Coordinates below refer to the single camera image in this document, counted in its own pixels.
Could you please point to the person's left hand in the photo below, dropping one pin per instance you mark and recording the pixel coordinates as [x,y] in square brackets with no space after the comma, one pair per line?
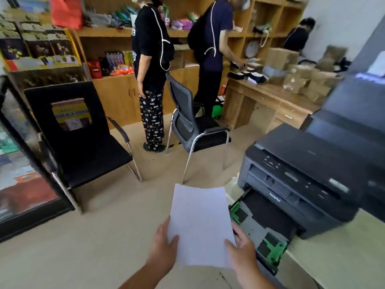
[161,251]

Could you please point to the person's right hand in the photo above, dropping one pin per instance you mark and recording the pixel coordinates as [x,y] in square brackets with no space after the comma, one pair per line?
[245,255]

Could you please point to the person's right thumb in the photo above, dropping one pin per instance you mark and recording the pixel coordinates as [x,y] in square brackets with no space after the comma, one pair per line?
[230,245]

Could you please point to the person's left thumb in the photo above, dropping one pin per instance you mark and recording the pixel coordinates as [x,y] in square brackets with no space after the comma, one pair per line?
[174,243]

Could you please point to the white paper sheet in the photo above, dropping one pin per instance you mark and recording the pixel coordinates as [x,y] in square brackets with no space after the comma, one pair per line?
[200,222]

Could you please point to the person's left forearm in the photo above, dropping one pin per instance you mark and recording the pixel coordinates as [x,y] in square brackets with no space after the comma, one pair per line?
[144,278]

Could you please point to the printer paper tray green guides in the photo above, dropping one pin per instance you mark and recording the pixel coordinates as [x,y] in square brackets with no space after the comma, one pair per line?
[261,225]

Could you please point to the dark grey printer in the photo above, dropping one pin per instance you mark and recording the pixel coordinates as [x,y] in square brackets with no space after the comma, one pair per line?
[306,165]

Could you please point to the grey mesh chair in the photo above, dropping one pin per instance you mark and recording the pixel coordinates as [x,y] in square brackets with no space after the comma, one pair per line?
[192,123]

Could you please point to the black padded chair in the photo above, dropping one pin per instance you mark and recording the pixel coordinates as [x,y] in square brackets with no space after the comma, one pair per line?
[87,153]

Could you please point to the green container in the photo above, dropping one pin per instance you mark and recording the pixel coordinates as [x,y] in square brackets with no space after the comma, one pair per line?
[217,111]

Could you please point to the wooden desk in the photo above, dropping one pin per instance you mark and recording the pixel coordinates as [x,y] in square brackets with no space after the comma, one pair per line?
[261,102]

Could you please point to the wooden shelf unit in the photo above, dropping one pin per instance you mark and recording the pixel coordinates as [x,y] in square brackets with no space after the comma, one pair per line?
[117,93]

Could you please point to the black glass display cabinet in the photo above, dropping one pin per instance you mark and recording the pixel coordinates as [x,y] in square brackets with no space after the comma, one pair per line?
[21,183]

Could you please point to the yellow and blue box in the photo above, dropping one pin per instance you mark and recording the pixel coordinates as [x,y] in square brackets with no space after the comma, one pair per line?
[70,112]

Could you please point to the black and white boxes group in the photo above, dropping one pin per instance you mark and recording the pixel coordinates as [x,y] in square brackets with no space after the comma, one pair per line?
[248,73]

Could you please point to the heap of orange packets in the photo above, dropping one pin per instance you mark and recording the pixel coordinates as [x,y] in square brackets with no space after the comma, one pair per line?
[121,70]

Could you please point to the pile of brown cardboard boxes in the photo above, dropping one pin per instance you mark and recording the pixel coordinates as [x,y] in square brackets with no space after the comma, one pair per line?
[303,75]

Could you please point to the red snack packet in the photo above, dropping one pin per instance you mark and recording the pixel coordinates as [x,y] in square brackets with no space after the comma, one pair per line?
[95,69]

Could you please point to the round white plate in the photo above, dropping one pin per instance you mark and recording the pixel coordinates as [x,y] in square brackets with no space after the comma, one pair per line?
[251,49]

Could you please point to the pink packets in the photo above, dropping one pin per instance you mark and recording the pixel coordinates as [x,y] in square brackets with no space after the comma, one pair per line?
[182,24]

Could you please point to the green and blue packets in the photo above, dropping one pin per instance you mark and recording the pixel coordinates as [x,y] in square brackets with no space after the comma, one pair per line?
[123,16]

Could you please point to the rack of dark packets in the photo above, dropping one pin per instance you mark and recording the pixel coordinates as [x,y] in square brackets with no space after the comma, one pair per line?
[39,45]

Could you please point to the red bag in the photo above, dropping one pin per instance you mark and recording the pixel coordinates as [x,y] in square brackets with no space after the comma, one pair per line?
[66,11]

